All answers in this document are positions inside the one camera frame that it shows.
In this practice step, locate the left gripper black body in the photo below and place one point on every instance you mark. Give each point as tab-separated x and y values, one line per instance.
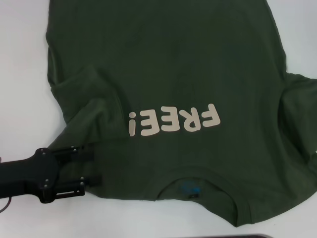
29	173

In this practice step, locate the dark green printed t-shirt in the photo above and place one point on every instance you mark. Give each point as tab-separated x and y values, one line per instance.
161	62

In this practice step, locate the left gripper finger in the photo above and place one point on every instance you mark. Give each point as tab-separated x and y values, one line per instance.
76	186
74	154

